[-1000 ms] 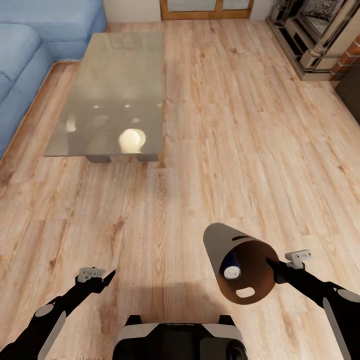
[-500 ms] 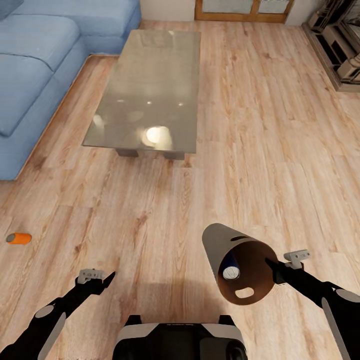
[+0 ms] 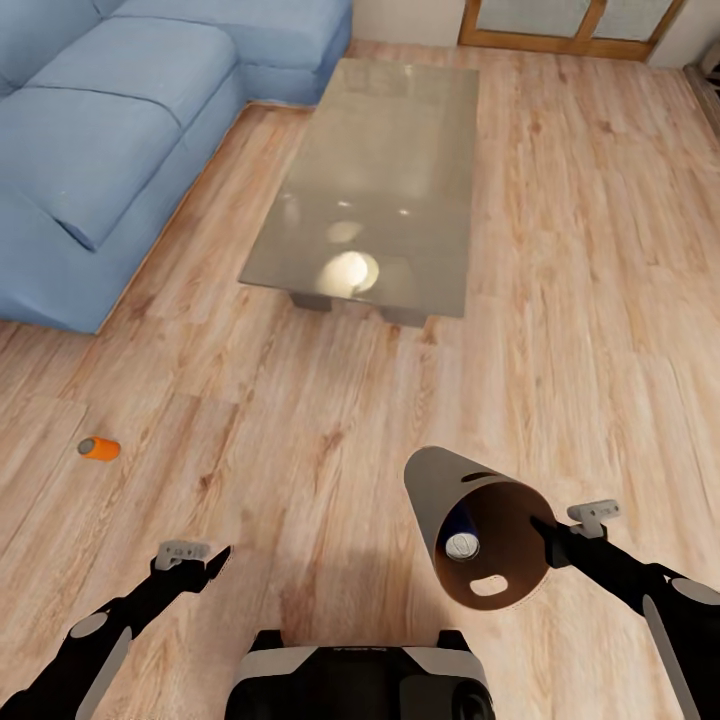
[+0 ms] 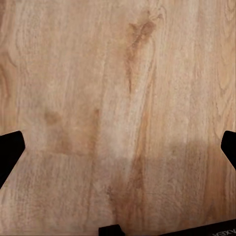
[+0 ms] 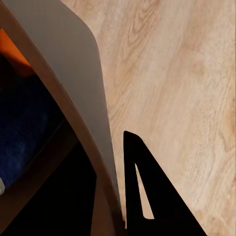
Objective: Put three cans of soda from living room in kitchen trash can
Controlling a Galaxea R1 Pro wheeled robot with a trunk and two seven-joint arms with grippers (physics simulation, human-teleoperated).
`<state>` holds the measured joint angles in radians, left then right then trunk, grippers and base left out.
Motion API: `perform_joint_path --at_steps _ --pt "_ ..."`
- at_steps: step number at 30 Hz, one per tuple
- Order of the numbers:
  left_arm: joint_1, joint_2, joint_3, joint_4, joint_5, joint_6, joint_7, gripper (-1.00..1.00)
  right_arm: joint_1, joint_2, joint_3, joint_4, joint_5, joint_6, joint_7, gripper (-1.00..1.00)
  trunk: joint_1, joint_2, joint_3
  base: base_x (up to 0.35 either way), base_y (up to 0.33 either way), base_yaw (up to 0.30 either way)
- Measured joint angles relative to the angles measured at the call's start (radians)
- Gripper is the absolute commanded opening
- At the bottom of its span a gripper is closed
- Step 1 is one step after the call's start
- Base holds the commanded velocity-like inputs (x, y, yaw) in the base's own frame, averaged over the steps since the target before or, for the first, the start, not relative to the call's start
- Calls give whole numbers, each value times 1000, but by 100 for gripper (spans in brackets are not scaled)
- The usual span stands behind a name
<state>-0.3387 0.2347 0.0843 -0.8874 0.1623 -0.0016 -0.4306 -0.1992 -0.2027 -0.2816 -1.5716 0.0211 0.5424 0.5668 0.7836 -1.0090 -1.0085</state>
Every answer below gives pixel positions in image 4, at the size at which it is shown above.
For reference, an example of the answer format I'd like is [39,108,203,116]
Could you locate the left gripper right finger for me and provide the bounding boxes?
[221,130,236,169]

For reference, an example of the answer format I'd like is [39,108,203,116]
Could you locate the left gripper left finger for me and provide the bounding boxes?
[0,131,25,189]

